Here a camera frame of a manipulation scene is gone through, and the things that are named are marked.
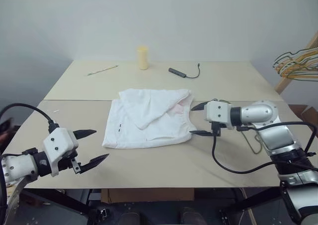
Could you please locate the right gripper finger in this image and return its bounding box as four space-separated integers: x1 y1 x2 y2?
189 130 214 136
190 100 212 112

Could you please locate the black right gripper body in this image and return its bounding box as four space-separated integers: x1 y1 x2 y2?
210 121 223 137

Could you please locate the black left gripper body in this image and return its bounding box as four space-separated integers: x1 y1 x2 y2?
57 149 84 175

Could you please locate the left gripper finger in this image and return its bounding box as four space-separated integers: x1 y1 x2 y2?
72 129 97 141
79 153 110 174

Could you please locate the thin wire clothes hanger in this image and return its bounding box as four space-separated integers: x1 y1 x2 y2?
241 130 264 154

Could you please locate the white garment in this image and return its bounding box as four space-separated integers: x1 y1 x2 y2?
102 88 194 150

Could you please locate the brown cardboard panel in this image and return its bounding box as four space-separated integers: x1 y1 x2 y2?
100 188 195 204

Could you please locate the thin pale stick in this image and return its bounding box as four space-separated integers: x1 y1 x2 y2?
87 65 119 76

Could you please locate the dark red object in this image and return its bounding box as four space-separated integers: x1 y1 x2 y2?
0 117 15 143

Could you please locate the pale yellow plastic cup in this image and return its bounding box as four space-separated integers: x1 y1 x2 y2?
136 45 150 71

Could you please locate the wooden clothes rack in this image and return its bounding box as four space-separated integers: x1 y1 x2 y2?
274 28 318 95

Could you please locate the open brown cardboard box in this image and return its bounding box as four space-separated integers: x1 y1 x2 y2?
288 104 318 136

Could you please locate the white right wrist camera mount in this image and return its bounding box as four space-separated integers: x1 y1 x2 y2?
204 98 235 131

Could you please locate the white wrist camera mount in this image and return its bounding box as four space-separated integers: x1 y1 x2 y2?
204 98 235 131
43 127 80 178

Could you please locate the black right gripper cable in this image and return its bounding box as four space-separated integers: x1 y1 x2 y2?
211 135 283 174

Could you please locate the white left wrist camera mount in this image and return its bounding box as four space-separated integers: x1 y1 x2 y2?
43 127 80 178

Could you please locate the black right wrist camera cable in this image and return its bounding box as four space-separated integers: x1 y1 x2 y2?
236 121 318 156

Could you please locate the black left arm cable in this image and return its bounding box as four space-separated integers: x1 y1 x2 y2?
0 103 60 134

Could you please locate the black table frame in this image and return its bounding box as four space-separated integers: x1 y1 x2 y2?
14 187 284 225

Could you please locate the black usb hub with cable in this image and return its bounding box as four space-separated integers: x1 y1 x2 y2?
168 63 202 79

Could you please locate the bundle of wire hangers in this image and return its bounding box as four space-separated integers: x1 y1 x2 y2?
272 50 318 82

